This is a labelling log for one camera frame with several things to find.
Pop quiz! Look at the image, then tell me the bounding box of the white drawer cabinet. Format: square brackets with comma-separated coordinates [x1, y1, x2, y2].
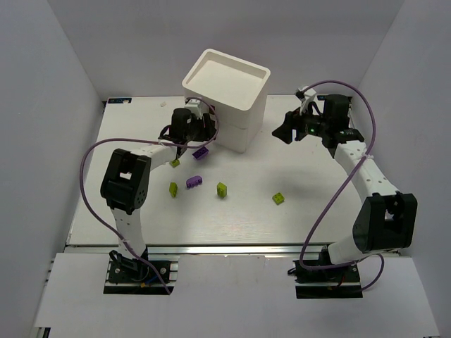
[182, 49, 271, 153]

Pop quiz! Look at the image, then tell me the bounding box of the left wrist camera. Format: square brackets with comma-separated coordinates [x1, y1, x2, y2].
[185, 99, 210, 120]

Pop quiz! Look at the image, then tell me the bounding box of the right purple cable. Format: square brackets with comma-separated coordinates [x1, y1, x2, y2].
[299, 80, 385, 290]

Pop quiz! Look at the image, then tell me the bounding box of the lime long lego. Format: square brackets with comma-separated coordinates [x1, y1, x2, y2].
[169, 182, 178, 198]
[216, 182, 228, 199]

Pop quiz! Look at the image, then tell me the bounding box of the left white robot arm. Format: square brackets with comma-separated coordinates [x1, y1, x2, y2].
[100, 100, 217, 259]

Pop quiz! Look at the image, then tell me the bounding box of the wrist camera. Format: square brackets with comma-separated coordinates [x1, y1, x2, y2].
[185, 99, 210, 120]
[295, 86, 316, 113]

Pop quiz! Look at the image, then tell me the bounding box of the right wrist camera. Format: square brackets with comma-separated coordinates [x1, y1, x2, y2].
[295, 86, 316, 113]

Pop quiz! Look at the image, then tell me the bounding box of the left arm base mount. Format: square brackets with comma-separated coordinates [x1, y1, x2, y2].
[103, 250, 178, 296]

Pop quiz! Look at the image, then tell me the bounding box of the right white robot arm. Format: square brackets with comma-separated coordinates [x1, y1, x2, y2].
[272, 89, 418, 268]

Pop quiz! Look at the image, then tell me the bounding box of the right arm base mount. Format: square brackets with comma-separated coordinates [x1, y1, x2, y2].
[288, 261, 363, 299]

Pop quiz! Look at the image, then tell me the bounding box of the purple rounded lego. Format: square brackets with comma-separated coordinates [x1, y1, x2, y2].
[185, 175, 203, 189]

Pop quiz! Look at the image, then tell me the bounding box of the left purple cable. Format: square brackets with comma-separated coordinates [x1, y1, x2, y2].
[80, 96, 221, 295]

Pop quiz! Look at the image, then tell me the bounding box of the purple rectangular lego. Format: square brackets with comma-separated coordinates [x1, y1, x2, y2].
[192, 146, 209, 161]

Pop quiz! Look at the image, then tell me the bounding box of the left blue label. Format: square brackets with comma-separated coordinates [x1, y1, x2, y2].
[107, 97, 132, 104]

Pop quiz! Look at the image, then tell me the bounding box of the purple cable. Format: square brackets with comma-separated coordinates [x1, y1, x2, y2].
[80, 96, 221, 295]
[299, 80, 385, 290]

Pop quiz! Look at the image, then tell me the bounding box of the lime square lego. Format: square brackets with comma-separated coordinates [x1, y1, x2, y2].
[272, 192, 285, 205]

